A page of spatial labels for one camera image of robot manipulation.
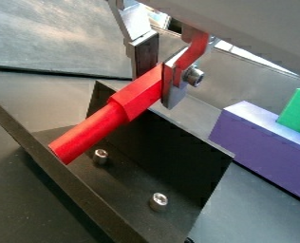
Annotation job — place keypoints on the left green block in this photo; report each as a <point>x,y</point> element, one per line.
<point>289,117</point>

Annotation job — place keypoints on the right bracket screw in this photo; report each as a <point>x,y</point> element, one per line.
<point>158,202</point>

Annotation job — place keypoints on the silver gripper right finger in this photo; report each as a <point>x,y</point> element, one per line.
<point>179,71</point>

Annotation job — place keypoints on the left bracket screw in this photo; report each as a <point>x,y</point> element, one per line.
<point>100,156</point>

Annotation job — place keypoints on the red peg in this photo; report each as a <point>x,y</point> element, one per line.
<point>124,105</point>

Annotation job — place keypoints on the black angle bracket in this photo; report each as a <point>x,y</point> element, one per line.
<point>83,202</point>

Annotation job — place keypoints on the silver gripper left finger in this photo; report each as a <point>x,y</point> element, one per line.
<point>140,39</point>

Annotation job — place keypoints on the bracket screw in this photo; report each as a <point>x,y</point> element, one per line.
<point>100,156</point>
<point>158,202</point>

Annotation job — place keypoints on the purple base board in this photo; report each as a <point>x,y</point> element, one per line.
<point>266,147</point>

